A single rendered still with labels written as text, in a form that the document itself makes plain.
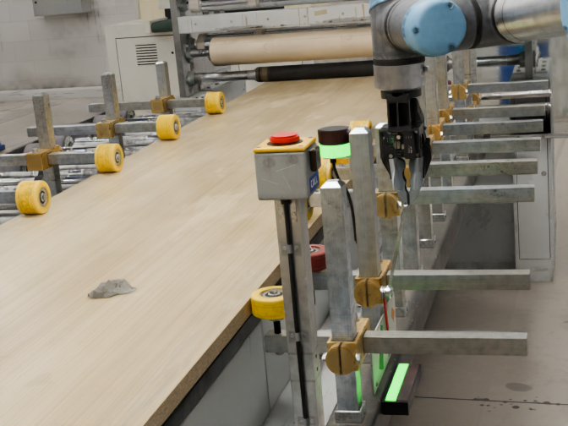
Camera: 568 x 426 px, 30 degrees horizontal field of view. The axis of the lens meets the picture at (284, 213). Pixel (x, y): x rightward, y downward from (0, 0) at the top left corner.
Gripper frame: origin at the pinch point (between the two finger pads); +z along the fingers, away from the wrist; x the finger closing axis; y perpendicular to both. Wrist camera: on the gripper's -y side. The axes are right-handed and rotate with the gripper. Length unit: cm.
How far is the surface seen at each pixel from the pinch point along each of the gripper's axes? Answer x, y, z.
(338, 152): -11.4, 4.7, -9.6
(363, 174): -7.5, 3.6, -5.2
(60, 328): -52, 39, 11
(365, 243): -7.9, 3.6, 7.6
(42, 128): -116, -85, -2
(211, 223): -47, -25, 11
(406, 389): -0.2, 15.3, 30.9
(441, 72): -7, -121, -7
